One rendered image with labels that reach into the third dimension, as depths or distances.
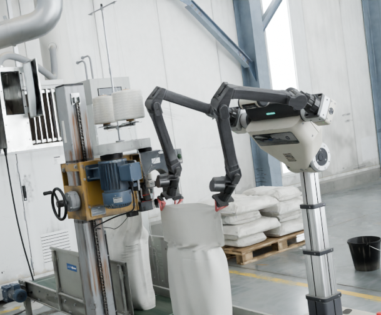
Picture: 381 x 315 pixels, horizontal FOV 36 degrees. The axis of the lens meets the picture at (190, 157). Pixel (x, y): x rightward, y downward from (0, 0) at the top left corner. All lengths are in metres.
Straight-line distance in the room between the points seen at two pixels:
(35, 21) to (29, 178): 1.50
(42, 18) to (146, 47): 2.89
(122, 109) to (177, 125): 5.36
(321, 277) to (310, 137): 0.78
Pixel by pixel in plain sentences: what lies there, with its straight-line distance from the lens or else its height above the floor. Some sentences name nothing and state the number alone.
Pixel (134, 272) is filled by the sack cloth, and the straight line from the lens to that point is 3.67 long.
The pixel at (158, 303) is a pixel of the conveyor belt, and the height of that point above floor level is 0.38.
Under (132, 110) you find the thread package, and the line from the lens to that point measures 3.10.
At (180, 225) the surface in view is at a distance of 3.12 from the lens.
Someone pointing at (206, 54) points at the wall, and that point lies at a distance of 8.92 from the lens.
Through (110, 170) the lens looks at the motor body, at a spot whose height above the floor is 1.28.
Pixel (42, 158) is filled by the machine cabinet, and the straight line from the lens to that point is 6.02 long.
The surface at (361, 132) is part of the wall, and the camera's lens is 11.34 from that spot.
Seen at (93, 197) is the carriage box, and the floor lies 1.14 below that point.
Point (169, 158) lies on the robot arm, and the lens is 3.15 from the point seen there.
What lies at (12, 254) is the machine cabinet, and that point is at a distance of 5.95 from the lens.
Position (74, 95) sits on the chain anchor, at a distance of 3.23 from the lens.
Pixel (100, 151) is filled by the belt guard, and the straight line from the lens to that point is 3.03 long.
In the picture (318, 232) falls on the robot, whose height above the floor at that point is 0.79.
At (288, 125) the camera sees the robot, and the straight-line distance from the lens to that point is 3.00.
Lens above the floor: 1.45
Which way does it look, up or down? 3 degrees down
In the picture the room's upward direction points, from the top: 7 degrees counter-clockwise
